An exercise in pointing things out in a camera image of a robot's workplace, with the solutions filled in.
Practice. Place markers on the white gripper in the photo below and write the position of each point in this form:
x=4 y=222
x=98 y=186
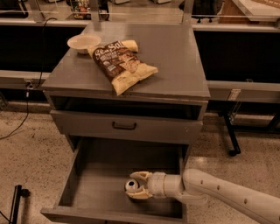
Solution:
x=157 y=184

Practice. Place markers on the green soda can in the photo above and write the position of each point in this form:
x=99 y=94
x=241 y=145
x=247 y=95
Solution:
x=131 y=186

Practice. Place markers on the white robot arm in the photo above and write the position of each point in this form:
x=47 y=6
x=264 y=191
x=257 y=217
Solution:
x=194 y=187

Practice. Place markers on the open grey bottom drawer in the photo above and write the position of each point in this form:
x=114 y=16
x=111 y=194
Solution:
x=93 y=191

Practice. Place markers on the closed grey drawer front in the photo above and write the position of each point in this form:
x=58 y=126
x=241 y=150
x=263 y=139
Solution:
x=148 y=129

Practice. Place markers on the grey drawer cabinet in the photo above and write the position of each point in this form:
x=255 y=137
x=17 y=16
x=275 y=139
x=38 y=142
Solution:
x=177 y=91

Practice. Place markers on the black table leg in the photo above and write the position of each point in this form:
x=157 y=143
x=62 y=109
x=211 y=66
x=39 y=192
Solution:
x=236 y=148

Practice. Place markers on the black stand bottom left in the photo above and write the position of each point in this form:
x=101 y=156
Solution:
x=19 y=193

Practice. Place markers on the brown yellow chip bag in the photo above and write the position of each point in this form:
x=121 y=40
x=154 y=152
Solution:
x=119 y=62

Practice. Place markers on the white bowl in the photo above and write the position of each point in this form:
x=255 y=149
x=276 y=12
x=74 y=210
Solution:
x=82 y=42

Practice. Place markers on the black drawer handle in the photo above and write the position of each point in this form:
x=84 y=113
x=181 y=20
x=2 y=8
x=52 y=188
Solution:
x=118 y=126

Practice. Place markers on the long grey counter rail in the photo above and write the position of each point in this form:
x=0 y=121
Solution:
x=219 y=90

